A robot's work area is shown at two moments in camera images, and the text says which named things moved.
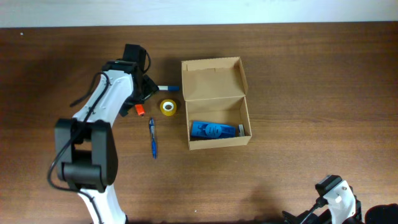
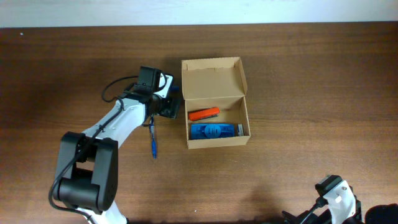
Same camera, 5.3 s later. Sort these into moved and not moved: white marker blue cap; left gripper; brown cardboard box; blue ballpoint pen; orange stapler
Moved: left gripper; orange stapler
Not moved: white marker blue cap; brown cardboard box; blue ballpoint pen
